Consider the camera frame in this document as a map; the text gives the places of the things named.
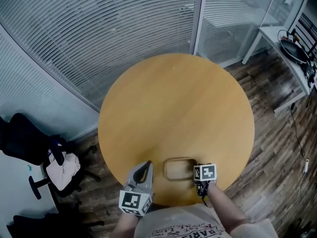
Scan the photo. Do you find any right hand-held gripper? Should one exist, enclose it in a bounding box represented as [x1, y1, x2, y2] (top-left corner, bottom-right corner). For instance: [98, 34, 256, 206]
[193, 163, 217, 198]

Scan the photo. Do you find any person's right forearm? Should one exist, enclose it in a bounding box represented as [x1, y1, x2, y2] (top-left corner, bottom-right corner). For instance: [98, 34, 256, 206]
[206, 182, 249, 234]

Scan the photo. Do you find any pale pink cloth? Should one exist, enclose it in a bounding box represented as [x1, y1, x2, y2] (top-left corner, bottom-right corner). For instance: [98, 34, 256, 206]
[46, 150, 81, 191]

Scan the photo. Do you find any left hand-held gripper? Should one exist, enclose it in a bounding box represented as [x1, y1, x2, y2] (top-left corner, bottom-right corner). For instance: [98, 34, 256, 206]
[118, 160, 155, 218]

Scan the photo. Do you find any black floor cable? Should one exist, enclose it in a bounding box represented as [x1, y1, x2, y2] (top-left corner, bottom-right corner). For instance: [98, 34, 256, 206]
[289, 102, 310, 190]

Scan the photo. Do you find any black round pan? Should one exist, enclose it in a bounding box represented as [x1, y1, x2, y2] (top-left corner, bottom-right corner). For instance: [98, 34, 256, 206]
[279, 38, 311, 64]

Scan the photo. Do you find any black office chair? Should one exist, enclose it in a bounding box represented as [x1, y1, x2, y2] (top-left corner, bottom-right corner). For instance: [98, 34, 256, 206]
[0, 113, 102, 200]

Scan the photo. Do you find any white desk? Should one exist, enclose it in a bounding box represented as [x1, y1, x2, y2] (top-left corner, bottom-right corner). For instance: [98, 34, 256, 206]
[0, 149, 60, 234]

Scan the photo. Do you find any round wooden table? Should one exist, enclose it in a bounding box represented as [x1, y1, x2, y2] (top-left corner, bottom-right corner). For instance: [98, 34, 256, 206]
[98, 53, 256, 207]

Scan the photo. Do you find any white side table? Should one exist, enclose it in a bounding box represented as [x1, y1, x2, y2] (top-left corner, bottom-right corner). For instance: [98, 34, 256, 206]
[241, 25, 317, 114]

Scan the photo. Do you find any person's left forearm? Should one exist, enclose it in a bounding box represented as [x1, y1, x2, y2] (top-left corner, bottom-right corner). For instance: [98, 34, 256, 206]
[115, 211, 140, 238]

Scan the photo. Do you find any wooden rim tray container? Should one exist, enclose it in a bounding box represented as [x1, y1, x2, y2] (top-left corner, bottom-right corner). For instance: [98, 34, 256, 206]
[163, 157, 199, 182]

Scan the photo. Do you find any person's printed beige shirt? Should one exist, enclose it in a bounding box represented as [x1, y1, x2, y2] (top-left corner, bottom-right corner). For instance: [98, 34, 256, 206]
[133, 204, 274, 238]

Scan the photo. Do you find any black metal rack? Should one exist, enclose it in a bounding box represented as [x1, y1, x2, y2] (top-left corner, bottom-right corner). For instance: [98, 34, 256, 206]
[293, 10, 317, 58]

